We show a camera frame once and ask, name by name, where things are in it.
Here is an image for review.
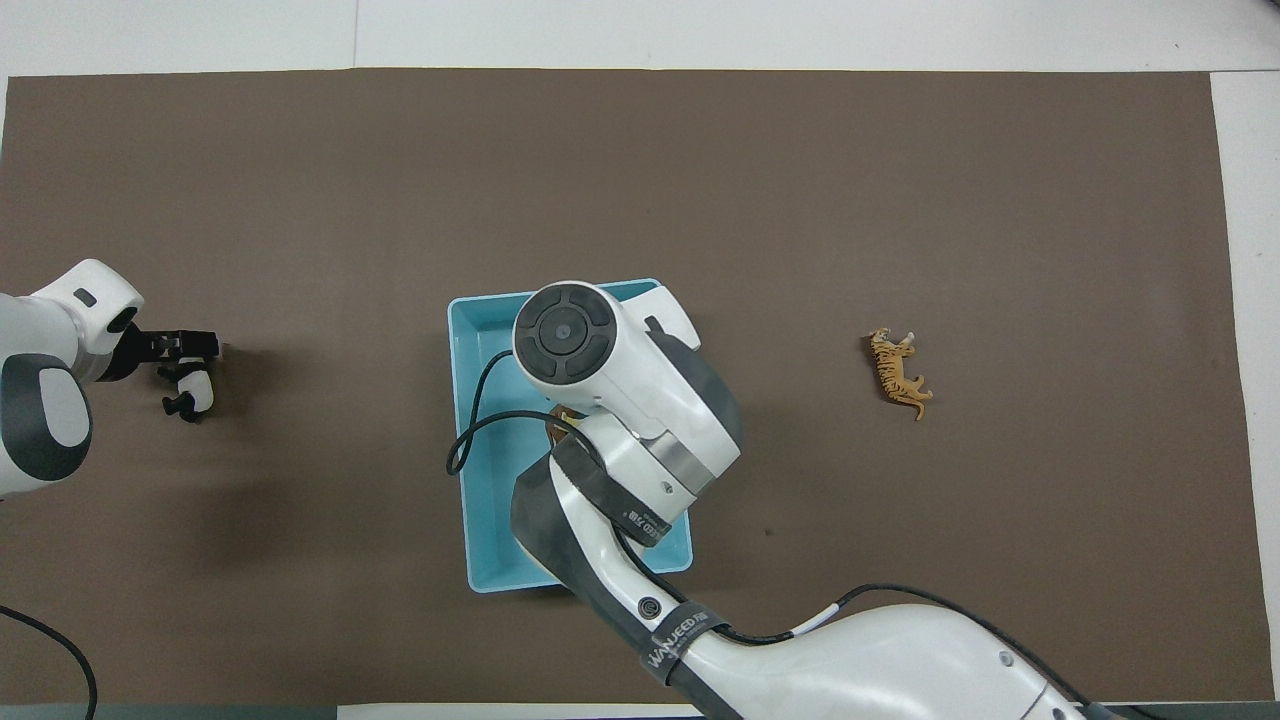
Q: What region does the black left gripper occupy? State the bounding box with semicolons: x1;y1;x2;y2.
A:
100;320;221;385

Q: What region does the black white panda toy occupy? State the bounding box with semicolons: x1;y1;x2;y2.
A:
158;360;216;424

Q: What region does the orange striped tiger toy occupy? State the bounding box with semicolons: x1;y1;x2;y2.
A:
861;328;935;422

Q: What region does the light blue storage box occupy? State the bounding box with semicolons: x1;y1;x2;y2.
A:
446;278;694;595

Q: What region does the brown table mat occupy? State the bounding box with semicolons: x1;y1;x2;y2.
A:
0;68;1276;706

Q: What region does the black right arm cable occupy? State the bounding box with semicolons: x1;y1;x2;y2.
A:
446;350;1101;720

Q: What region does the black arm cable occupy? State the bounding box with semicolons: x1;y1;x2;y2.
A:
446;350;1101;720
0;604;99;720

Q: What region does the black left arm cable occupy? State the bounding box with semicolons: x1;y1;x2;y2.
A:
0;604;99;720

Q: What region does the black velcro cable strap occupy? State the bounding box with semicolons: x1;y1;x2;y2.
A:
549;432;673;548
638;598;733;689

